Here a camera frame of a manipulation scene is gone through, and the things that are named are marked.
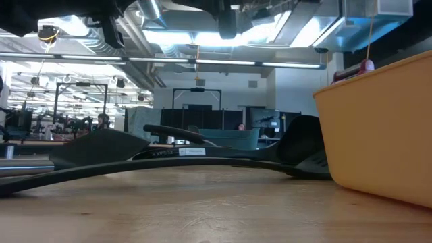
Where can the yellow ceiling pendant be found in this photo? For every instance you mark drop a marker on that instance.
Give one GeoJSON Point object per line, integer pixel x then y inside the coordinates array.
{"type": "Point", "coordinates": [197, 77]}

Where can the grey fabric partition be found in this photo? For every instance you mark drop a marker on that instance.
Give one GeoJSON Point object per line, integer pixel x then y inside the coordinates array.
{"type": "Point", "coordinates": [141, 121]}

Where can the black partition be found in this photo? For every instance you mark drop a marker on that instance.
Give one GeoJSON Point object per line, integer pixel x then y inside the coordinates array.
{"type": "Point", "coordinates": [189, 118]}

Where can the background black robot arm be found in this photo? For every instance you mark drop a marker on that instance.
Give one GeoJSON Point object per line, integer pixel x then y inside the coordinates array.
{"type": "Point", "coordinates": [20, 121]}

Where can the black spoon white label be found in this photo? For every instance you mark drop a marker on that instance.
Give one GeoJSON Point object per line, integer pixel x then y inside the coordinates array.
{"type": "Point", "coordinates": [300, 138]}

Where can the black panel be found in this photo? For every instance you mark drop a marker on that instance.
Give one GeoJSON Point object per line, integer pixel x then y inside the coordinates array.
{"type": "Point", "coordinates": [290, 119]}

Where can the red box grater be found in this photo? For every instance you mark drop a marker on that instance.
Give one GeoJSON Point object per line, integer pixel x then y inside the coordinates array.
{"type": "Point", "coordinates": [366, 65]}

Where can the square wall vent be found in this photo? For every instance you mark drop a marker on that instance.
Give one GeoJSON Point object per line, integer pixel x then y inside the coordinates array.
{"type": "Point", "coordinates": [200, 82]}
{"type": "Point", "coordinates": [252, 84]}

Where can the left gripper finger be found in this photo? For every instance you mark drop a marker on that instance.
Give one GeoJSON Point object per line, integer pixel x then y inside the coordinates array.
{"type": "Point", "coordinates": [113, 33]}

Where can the long ceiling light bar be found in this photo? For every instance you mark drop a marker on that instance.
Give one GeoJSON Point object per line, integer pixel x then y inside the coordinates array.
{"type": "Point", "coordinates": [222, 62]}

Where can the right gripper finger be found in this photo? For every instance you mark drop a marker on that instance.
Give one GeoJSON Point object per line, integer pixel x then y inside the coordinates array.
{"type": "Point", "coordinates": [227, 25]}

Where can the low black rig frame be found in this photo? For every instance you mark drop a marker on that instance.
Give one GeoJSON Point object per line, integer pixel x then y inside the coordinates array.
{"type": "Point", "coordinates": [197, 89]}

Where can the tall black rig frame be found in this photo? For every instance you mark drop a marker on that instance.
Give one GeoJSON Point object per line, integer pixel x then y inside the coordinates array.
{"type": "Point", "coordinates": [82, 84]}

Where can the corrugated silver air duct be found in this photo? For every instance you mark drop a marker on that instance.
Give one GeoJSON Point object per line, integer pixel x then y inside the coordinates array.
{"type": "Point", "coordinates": [98, 45]}

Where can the orange plastic bin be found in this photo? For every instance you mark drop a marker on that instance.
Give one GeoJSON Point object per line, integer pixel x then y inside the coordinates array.
{"type": "Point", "coordinates": [371, 135]}

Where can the small black red-dot spatula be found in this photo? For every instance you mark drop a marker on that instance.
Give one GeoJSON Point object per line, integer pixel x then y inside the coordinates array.
{"type": "Point", "coordinates": [168, 131]}

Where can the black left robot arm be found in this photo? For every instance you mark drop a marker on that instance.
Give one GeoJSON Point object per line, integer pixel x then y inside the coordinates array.
{"type": "Point", "coordinates": [20, 17]}

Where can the dark computer monitor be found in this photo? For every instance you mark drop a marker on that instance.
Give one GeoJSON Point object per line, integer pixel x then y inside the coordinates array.
{"type": "Point", "coordinates": [265, 118]}

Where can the black slotted turner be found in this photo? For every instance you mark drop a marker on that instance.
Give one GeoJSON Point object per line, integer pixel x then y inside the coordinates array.
{"type": "Point", "coordinates": [314, 167]}

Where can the blue-grey plastic bin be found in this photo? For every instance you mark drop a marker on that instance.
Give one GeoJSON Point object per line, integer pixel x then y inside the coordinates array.
{"type": "Point", "coordinates": [233, 138]}

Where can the person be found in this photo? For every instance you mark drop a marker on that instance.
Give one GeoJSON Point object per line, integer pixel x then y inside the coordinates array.
{"type": "Point", "coordinates": [103, 119]}
{"type": "Point", "coordinates": [241, 127]}

